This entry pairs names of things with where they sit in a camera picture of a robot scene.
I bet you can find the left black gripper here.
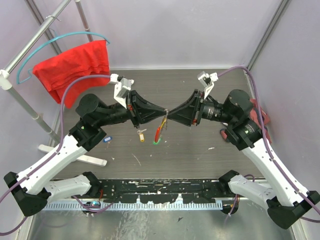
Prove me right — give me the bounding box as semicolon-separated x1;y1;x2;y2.
97;90;168;129

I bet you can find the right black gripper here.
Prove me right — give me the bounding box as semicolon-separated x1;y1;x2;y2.
167;88;236;127

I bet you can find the yellow tag key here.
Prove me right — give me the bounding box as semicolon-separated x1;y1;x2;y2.
137;129;147;143
159;116;167;129

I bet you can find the metal key holder red handle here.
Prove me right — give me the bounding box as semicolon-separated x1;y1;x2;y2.
154;109;169;142

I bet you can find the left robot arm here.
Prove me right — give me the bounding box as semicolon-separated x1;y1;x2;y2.
4;90;166;217

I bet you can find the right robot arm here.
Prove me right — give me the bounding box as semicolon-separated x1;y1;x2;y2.
167;89;320;230

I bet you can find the blue tag key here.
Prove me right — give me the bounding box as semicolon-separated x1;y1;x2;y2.
103;136;113;143

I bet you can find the reddish shirt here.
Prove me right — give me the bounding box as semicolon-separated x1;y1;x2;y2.
219;98;273;145

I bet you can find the red cloth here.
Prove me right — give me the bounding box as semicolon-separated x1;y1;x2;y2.
32;40;110;109

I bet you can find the teal clothes hanger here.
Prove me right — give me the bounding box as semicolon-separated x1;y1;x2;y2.
16;31;111;85

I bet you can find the white clothes rack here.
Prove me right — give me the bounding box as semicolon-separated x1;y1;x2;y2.
0;0;135;167

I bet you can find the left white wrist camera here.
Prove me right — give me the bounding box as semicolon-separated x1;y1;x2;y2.
110;73;135;109

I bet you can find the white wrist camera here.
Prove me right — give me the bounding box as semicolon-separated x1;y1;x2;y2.
197;71;219;100
110;73;135;109

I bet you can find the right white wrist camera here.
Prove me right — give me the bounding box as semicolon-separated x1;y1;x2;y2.
197;71;219;100

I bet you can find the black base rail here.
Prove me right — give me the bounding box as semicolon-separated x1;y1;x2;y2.
77;178;236;204

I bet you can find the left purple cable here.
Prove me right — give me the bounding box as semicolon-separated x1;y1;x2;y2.
0;74;113;236

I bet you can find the purple cable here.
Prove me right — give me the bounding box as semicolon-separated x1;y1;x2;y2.
0;74;113;236
217;65;320;224

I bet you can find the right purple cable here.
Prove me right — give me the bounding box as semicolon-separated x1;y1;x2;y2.
217;65;320;224

